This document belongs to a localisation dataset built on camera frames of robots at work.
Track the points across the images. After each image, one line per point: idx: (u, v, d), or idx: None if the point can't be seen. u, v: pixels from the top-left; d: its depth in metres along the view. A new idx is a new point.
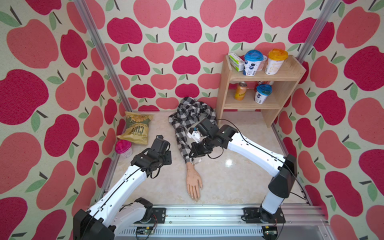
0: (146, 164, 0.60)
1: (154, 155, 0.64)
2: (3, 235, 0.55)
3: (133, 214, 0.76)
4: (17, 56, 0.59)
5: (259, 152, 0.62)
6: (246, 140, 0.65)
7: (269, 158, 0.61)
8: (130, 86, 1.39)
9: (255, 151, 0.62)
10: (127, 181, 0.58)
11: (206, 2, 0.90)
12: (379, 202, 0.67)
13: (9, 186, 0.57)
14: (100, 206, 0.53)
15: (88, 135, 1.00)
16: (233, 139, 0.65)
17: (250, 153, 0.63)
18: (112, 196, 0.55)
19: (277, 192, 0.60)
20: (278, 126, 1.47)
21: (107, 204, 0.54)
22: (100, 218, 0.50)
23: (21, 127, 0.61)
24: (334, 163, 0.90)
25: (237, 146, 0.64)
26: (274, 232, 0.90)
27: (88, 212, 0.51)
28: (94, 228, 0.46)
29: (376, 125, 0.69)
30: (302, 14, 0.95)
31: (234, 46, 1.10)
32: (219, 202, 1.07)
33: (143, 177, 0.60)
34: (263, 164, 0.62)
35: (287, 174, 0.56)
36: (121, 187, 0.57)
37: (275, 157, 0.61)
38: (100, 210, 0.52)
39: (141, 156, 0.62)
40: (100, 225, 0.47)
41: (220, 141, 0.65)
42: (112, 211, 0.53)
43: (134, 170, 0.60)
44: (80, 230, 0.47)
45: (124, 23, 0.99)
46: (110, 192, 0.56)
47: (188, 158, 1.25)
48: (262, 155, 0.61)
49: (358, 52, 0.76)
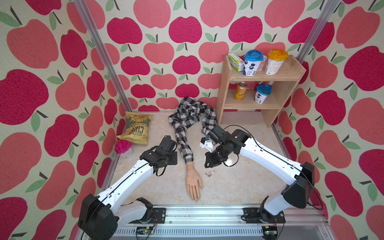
0: (153, 160, 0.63)
1: (161, 153, 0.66)
2: (4, 235, 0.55)
3: (135, 209, 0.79)
4: (17, 56, 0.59)
5: (275, 159, 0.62)
6: (260, 146, 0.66)
7: (284, 165, 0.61)
8: (130, 87, 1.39)
9: (271, 157, 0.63)
10: (136, 173, 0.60)
11: (206, 2, 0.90)
12: (379, 202, 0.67)
13: (9, 186, 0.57)
14: (108, 193, 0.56)
15: (88, 135, 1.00)
16: (247, 145, 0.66)
17: (265, 160, 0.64)
18: (121, 185, 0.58)
19: (292, 202, 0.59)
20: (278, 126, 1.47)
21: (115, 192, 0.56)
22: (107, 204, 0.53)
23: (21, 126, 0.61)
24: (334, 163, 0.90)
25: (250, 152, 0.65)
26: (274, 232, 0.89)
27: (97, 198, 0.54)
28: (100, 214, 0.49)
29: (376, 125, 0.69)
30: (302, 14, 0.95)
31: (234, 46, 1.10)
32: (219, 202, 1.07)
33: (150, 172, 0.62)
34: (278, 171, 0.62)
35: (305, 183, 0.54)
36: (129, 178, 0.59)
37: (291, 166, 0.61)
38: (109, 197, 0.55)
39: (150, 152, 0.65)
40: (107, 210, 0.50)
41: (232, 146, 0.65)
42: (119, 200, 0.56)
43: (142, 164, 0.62)
44: (88, 214, 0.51)
45: (124, 23, 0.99)
46: (119, 182, 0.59)
47: (188, 158, 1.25)
48: (278, 162, 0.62)
49: (358, 52, 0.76)
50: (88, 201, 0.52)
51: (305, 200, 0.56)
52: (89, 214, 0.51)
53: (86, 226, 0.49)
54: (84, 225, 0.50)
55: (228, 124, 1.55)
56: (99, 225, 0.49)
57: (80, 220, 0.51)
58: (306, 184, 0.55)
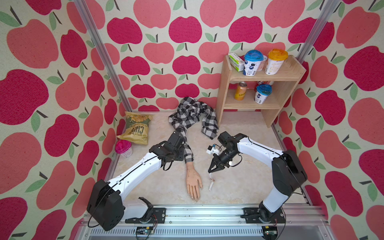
0: (162, 153, 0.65)
1: (170, 148, 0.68)
2: (3, 235, 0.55)
3: (139, 204, 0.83)
4: (17, 56, 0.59)
5: (260, 148, 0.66)
6: (250, 140, 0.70)
7: (267, 151, 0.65)
8: (130, 87, 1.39)
9: (258, 147, 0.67)
10: (145, 164, 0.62)
11: (206, 2, 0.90)
12: (379, 202, 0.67)
13: (10, 186, 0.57)
14: (119, 180, 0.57)
15: (88, 135, 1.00)
16: (241, 141, 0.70)
17: (254, 151, 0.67)
18: (130, 174, 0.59)
19: (281, 188, 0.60)
20: (278, 126, 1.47)
21: (124, 180, 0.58)
22: (117, 189, 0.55)
23: (21, 127, 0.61)
24: (334, 163, 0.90)
25: (243, 145, 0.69)
26: (274, 233, 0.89)
27: (107, 184, 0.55)
28: (110, 198, 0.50)
29: (376, 125, 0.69)
30: (302, 14, 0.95)
31: (234, 46, 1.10)
32: (220, 202, 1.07)
33: (157, 165, 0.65)
34: (263, 158, 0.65)
35: (281, 164, 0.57)
36: (139, 168, 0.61)
37: (273, 151, 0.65)
38: (118, 183, 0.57)
39: (158, 146, 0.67)
40: (117, 196, 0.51)
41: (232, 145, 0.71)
42: (128, 188, 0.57)
43: (151, 156, 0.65)
44: (96, 199, 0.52)
45: (123, 23, 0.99)
46: (129, 171, 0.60)
47: (188, 158, 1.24)
48: (262, 149, 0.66)
49: (358, 52, 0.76)
50: (99, 186, 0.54)
51: (287, 183, 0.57)
52: (97, 199, 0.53)
53: (94, 211, 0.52)
54: (92, 209, 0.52)
55: (228, 124, 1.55)
56: (108, 209, 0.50)
57: (88, 204, 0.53)
58: (283, 164, 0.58)
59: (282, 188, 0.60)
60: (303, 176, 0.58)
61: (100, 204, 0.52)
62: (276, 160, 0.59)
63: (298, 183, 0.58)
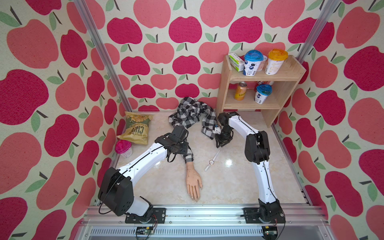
0: (167, 143, 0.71)
1: (174, 139, 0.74)
2: (4, 236, 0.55)
3: (141, 200, 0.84)
4: (17, 56, 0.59)
5: (243, 125, 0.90)
6: (239, 118, 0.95)
7: (247, 129, 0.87)
8: (130, 87, 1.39)
9: (242, 125, 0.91)
10: (152, 152, 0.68)
11: (206, 2, 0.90)
12: (379, 202, 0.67)
13: (9, 186, 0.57)
14: (128, 168, 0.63)
15: (88, 135, 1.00)
16: (233, 117, 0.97)
17: (238, 127, 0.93)
18: (139, 162, 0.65)
19: (248, 155, 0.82)
20: (278, 126, 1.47)
21: (134, 167, 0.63)
22: (128, 176, 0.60)
23: (20, 127, 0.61)
24: (334, 163, 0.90)
25: (233, 121, 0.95)
26: (274, 233, 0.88)
27: (117, 171, 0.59)
28: (122, 184, 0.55)
29: (376, 126, 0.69)
30: (302, 14, 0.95)
31: (234, 46, 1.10)
32: (219, 202, 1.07)
33: (163, 154, 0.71)
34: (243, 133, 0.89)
35: (253, 138, 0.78)
36: (146, 156, 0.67)
37: (252, 130, 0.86)
38: (128, 170, 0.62)
39: (164, 138, 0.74)
40: (128, 182, 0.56)
41: (225, 118, 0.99)
42: (138, 175, 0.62)
43: (157, 146, 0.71)
44: (108, 186, 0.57)
45: (124, 23, 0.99)
46: (138, 159, 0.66)
47: (188, 158, 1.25)
48: (244, 127, 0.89)
49: (358, 52, 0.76)
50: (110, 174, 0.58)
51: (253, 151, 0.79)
52: (108, 186, 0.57)
53: (106, 197, 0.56)
54: (104, 196, 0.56)
55: None
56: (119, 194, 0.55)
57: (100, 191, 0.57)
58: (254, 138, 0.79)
59: (249, 156, 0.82)
60: (266, 150, 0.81)
61: (111, 190, 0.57)
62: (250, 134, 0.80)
63: (263, 154, 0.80)
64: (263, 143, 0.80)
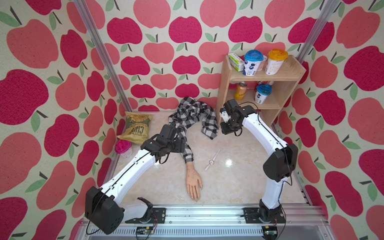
0: (155, 149, 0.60)
1: (162, 141, 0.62)
2: (4, 235, 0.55)
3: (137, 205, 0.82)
4: (17, 56, 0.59)
5: (266, 133, 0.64)
6: (259, 120, 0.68)
7: (272, 139, 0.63)
8: (130, 86, 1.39)
9: (263, 131, 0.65)
10: (138, 162, 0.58)
11: (206, 2, 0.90)
12: (379, 202, 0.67)
13: (9, 186, 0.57)
14: (111, 185, 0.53)
15: (88, 135, 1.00)
16: (249, 117, 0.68)
17: (258, 132, 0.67)
18: (123, 177, 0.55)
19: (268, 172, 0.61)
20: (279, 126, 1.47)
21: (118, 183, 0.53)
22: (111, 195, 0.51)
23: (21, 127, 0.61)
24: (334, 163, 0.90)
25: (250, 123, 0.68)
26: (274, 232, 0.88)
27: (100, 190, 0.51)
28: (104, 205, 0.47)
29: (376, 126, 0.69)
30: (302, 14, 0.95)
31: (234, 46, 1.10)
32: (219, 202, 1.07)
33: (152, 161, 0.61)
34: (265, 143, 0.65)
35: (281, 155, 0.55)
36: (132, 168, 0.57)
37: (278, 141, 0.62)
38: (111, 188, 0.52)
39: (150, 142, 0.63)
40: (111, 202, 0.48)
41: (238, 116, 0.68)
42: (123, 191, 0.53)
43: (144, 153, 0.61)
44: (92, 205, 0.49)
45: (124, 23, 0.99)
46: (121, 173, 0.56)
47: (188, 158, 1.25)
48: (267, 136, 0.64)
49: (358, 52, 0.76)
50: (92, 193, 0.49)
51: (278, 171, 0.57)
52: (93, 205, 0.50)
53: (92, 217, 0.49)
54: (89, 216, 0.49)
55: None
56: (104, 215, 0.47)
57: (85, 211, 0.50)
58: (282, 155, 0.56)
59: (269, 173, 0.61)
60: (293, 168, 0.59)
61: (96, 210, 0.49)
62: (278, 150, 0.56)
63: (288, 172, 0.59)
64: (290, 158, 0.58)
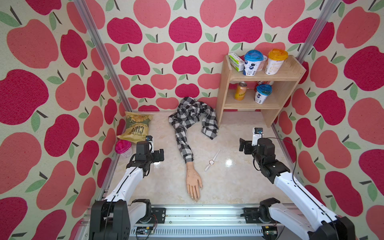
0: (139, 164, 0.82)
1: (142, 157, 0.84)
2: (4, 235, 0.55)
3: (137, 208, 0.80)
4: (17, 56, 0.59)
5: (304, 198, 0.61)
6: (295, 181, 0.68)
7: (315, 208, 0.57)
8: (130, 87, 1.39)
9: (302, 196, 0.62)
10: (131, 175, 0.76)
11: (206, 2, 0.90)
12: (379, 202, 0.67)
13: (9, 186, 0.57)
14: (115, 194, 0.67)
15: (88, 135, 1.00)
16: (283, 177, 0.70)
17: (294, 195, 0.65)
18: (123, 185, 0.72)
19: None
20: (279, 126, 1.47)
21: (120, 191, 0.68)
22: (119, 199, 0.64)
23: (21, 126, 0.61)
24: (334, 163, 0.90)
25: (283, 183, 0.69)
26: (274, 232, 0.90)
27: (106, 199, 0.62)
28: (116, 207, 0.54)
29: (376, 125, 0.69)
30: (302, 14, 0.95)
31: (234, 46, 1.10)
32: (219, 202, 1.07)
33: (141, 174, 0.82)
34: (306, 211, 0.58)
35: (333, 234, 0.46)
36: (127, 179, 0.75)
37: (323, 211, 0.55)
38: (116, 196, 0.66)
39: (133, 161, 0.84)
40: (122, 204, 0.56)
41: (268, 173, 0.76)
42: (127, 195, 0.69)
43: (131, 170, 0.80)
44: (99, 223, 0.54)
45: (124, 23, 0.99)
46: (120, 185, 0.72)
47: (188, 158, 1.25)
48: (308, 203, 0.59)
49: (358, 52, 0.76)
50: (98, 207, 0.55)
51: None
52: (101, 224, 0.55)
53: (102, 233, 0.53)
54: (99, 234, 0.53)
55: (228, 124, 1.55)
56: (117, 219, 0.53)
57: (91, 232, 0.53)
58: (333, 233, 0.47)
59: None
60: None
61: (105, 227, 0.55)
62: (326, 226, 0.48)
63: None
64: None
